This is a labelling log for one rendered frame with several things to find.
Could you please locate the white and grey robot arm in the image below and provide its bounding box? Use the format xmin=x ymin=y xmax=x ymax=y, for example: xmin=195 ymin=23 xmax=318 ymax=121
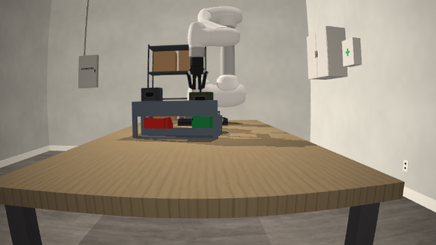
xmin=188 ymin=7 xmax=246 ymax=108

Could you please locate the green bin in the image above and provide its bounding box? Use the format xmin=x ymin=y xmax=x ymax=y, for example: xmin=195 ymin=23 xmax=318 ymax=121
xmin=191 ymin=116 xmax=213 ymax=128

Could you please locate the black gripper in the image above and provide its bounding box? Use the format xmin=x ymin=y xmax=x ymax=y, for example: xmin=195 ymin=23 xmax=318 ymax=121
xmin=186 ymin=57 xmax=208 ymax=92

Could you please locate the red bin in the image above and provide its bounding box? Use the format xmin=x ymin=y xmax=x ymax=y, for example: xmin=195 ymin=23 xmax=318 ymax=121
xmin=144 ymin=117 xmax=173 ymax=129

